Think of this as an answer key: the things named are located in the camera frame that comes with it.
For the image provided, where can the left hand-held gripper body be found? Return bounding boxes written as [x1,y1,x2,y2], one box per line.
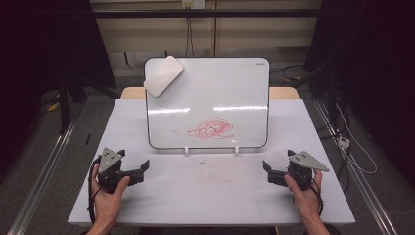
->
[97,147,131,194]

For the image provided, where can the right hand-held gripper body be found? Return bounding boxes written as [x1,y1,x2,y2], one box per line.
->
[287,150,330,192]

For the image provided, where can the white whiteboard eraser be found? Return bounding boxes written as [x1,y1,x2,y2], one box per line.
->
[143,55,184,98]

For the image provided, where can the person's right hand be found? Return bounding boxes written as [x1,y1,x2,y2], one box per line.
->
[283,169,325,227]

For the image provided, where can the person's left hand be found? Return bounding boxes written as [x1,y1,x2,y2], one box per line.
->
[90,164,131,227]

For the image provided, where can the white power strip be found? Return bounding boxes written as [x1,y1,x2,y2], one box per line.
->
[337,136,351,150]

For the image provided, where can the black metal stand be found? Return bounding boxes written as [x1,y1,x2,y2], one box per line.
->
[58,73,71,135]

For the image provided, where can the black curtain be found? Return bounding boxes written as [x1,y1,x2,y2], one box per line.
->
[0,0,115,179]
[302,0,415,185]

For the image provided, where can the black horizontal bar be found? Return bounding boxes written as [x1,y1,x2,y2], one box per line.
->
[92,9,322,20]

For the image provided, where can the black floor cables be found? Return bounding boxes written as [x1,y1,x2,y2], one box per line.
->
[318,121,351,194]

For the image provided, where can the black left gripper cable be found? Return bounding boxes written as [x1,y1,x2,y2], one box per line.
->
[86,156,103,225]

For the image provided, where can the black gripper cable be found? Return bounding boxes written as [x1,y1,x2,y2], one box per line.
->
[86,156,103,225]
[308,180,325,217]

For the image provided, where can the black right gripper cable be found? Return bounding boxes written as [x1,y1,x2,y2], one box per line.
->
[308,180,325,217]

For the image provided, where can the metal floor rail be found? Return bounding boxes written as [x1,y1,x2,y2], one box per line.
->
[7,119,76,235]
[313,98,398,235]

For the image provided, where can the white cable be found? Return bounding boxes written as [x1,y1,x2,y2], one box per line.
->
[336,104,378,175]

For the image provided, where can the white whiteboard with black frame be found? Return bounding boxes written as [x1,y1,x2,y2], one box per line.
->
[144,57,271,151]

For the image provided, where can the black hanging cable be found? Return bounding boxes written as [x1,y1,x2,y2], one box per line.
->
[185,8,195,58]

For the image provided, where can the white wall outlet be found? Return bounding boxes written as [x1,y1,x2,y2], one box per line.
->
[181,0,207,10]

